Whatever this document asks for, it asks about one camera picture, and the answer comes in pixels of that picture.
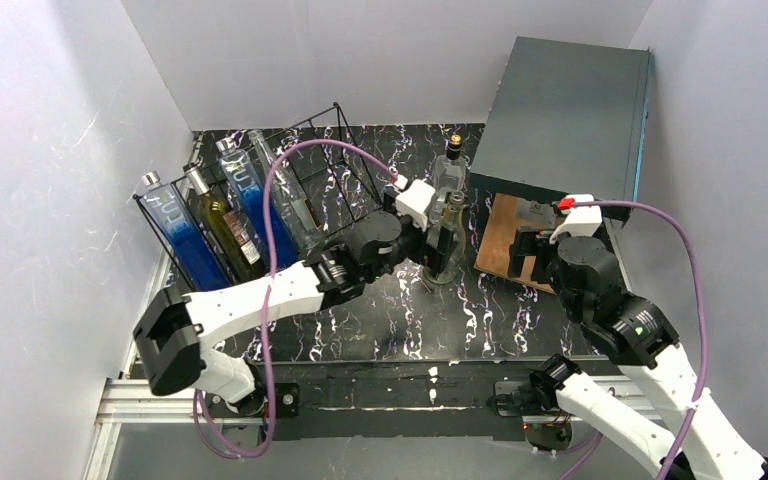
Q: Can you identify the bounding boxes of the metal bracket with knob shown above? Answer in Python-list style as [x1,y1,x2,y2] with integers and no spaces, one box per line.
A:
[516,198,556,229]

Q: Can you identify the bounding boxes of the grey metal box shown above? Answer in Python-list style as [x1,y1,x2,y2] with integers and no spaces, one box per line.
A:
[469,37,654,204]

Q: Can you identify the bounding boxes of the blue bottle with silver cap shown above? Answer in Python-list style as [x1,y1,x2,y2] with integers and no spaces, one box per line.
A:
[139,171,230,291]

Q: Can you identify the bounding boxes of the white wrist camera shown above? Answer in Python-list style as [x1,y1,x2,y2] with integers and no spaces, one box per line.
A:
[549,194,603,245]
[392,175,436,232]

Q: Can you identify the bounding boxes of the black wire wine rack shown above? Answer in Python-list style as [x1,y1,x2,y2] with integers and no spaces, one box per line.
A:
[133,103,381,291]

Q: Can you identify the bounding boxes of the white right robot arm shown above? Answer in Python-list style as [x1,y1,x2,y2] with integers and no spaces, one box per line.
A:
[488,227,768,479]

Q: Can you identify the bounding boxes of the clear bottle with black cap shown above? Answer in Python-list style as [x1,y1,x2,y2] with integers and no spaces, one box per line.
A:
[432,134,467,201]

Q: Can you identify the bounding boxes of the aluminium frame rail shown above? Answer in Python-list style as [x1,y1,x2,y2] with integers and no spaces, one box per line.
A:
[82,251,213,480]

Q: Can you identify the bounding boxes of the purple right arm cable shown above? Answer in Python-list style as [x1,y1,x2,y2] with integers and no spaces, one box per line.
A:
[572,199,710,480]

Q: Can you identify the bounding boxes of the dark green wine bottle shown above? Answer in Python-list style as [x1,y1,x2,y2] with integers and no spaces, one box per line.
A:
[183,163,265,283]

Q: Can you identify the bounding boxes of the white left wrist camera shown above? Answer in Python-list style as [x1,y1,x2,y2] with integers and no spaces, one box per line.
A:
[392,175,436,232]

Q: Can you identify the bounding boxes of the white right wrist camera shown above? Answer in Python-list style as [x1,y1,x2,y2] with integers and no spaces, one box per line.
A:
[549,194,603,245]

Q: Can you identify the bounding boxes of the blue square glass bottle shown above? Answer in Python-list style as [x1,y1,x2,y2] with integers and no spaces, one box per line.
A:
[216,136,298,269]

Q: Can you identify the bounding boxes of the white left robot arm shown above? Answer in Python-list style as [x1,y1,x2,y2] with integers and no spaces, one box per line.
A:
[133,211,433,403]

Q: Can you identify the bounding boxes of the clear bottle with gold rim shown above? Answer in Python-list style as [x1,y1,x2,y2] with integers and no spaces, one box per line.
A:
[422,190,466,288]

